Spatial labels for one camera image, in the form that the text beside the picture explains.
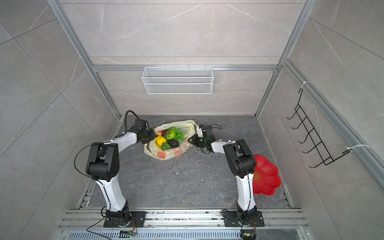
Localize white wire mesh basket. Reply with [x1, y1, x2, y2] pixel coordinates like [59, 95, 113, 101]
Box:
[142, 67, 214, 95]

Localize aluminium mounting rail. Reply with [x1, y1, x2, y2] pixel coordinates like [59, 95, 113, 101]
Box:
[58, 209, 309, 230]

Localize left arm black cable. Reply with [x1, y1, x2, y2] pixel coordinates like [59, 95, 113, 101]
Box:
[123, 109, 140, 133]

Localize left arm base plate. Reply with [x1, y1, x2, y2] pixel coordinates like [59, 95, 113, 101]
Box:
[103, 211, 147, 228]

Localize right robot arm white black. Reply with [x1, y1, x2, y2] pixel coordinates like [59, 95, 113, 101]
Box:
[188, 125, 258, 225]

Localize green fake custard apple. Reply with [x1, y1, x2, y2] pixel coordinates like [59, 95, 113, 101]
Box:
[163, 129, 176, 140]

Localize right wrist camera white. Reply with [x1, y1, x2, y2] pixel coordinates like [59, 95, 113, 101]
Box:
[196, 127, 203, 138]

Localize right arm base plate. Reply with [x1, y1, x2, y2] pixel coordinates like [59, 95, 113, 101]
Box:
[221, 209, 265, 227]

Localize green fake grapes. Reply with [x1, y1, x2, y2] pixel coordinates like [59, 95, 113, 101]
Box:
[169, 127, 185, 141]

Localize green fake pepper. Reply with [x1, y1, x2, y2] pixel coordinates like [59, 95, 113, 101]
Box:
[161, 143, 172, 151]

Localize yellow fake bell pepper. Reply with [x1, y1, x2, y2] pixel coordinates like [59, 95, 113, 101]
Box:
[156, 136, 167, 147]

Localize dark fake avocado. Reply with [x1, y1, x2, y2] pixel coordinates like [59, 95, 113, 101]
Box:
[167, 139, 180, 149]

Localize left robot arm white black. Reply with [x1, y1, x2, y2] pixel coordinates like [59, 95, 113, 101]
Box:
[86, 119, 156, 222]

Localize red flower-shaped plate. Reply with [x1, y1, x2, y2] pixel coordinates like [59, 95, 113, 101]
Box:
[253, 155, 282, 196]

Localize black wire hook rack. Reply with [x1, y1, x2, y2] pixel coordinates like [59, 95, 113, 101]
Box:
[286, 89, 352, 169]

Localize cream plastic shopping bag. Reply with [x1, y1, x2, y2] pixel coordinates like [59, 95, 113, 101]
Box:
[144, 120, 198, 160]

